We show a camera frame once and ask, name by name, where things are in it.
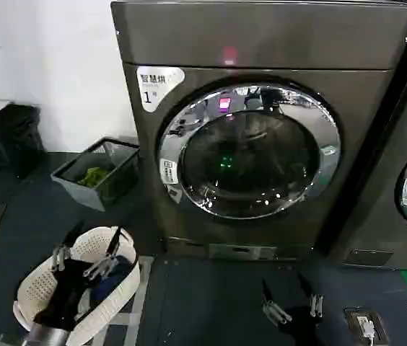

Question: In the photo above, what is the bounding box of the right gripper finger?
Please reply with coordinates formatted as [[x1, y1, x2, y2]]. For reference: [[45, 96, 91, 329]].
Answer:
[[261, 278, 294, 324], [296, 270, 324, 319]]

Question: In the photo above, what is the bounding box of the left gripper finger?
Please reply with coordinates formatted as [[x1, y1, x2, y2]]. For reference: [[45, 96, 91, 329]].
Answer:
[[82, 226, 123, 279], [53, 222, 84, 272]]

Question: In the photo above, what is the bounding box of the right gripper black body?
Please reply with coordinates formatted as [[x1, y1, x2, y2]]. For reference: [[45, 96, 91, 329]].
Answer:
[[281, 305, 320, 346]]

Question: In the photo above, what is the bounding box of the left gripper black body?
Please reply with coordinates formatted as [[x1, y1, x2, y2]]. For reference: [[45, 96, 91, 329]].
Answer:
[[32, 262, 95, 331]]

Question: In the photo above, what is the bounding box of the white garment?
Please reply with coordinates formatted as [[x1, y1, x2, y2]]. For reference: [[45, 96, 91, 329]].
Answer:
[[74, 287, 95, 321]]

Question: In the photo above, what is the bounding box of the black garment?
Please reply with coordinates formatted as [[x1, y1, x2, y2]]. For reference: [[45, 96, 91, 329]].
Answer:
[[65, 252, 98, 275]]

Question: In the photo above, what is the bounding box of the blue garment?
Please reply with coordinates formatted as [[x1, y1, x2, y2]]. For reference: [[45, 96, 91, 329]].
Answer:
[[89, 254, 135, 304]]

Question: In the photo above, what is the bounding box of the white perforated laundry basket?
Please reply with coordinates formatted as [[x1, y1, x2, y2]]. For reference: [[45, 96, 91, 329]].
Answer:
[[12, 226, 141, 346]]

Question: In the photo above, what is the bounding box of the grey mesh storage basket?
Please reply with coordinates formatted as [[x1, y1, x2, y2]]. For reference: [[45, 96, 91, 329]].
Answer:
[[51, 137, 141, 212]]

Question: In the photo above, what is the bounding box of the metal floor socket box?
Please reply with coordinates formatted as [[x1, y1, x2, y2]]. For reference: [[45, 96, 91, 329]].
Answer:
[[343, 306, 389, 342]]

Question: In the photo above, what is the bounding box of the white plug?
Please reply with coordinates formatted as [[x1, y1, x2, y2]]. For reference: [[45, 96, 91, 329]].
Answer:
[[356, 314, 375, 339]]

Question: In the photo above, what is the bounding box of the green cloth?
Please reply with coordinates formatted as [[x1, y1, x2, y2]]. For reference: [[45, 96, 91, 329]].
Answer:
[[76, 166, 111, 189]]

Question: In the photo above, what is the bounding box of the grey dryer without sticker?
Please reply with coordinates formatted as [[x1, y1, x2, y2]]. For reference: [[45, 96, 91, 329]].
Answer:
[[327, 10, 407, 270]]

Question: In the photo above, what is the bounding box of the round glass dryer door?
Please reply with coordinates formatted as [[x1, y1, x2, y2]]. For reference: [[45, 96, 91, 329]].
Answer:
[[156, 84, 342, 221]]

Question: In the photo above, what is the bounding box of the white label sticker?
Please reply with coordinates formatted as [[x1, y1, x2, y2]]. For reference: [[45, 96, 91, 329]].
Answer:
[[136, 66, 185, 114]]

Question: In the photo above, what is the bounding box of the grey front-load dryer with sticker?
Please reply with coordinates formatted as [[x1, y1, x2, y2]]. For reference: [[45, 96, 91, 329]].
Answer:
[[110, 0, 407, 262]]

